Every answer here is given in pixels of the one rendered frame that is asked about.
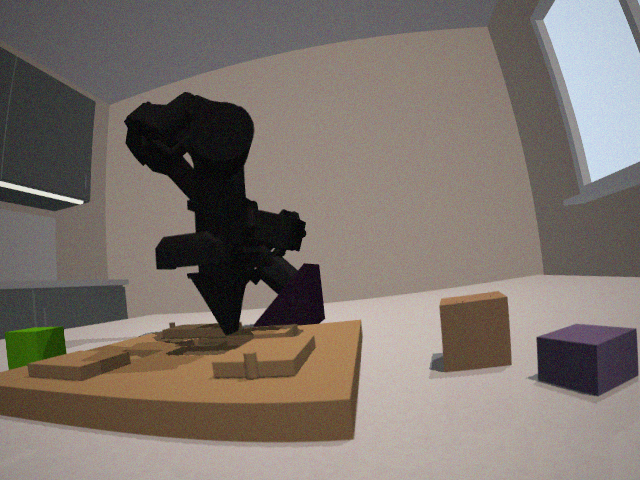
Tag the tan puzzle board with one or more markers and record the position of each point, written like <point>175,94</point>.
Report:
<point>274,383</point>

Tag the green block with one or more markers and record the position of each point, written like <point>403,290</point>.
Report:
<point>34,344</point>

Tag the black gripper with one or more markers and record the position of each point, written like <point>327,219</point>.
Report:
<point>223,267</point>

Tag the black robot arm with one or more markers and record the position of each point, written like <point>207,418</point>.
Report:
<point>218,137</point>

